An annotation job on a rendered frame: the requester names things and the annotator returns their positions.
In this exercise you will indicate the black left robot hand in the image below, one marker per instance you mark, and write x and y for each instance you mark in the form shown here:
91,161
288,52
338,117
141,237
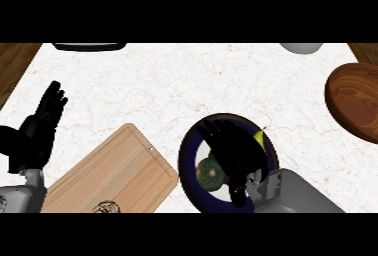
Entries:
39,133

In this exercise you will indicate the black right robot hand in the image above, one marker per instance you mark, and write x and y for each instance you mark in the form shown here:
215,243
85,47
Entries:
236,150

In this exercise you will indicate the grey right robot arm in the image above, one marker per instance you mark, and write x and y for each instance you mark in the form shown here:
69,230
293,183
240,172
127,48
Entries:
289,193

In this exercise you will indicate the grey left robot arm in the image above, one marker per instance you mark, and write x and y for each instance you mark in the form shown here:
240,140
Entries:
22,196

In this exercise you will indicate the green squash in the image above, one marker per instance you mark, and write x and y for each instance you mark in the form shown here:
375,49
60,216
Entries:
211,174

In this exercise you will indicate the dark blue plate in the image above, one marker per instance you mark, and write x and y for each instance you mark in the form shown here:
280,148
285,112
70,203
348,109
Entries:
189,166

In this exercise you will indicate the brown wooden bowl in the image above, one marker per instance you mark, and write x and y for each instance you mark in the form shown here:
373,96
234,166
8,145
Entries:
354,100

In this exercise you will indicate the yellow pear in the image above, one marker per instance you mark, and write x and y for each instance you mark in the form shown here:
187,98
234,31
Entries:
258,137

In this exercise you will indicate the wooden cutting board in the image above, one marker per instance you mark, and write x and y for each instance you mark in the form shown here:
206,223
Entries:
112,173

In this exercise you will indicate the brown striped round object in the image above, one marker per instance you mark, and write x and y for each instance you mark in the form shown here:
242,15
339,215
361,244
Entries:
106,207

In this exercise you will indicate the black appliance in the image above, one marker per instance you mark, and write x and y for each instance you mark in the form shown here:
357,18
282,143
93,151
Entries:
88,46

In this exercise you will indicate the grey round object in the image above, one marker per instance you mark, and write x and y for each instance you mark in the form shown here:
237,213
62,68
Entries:
301,48

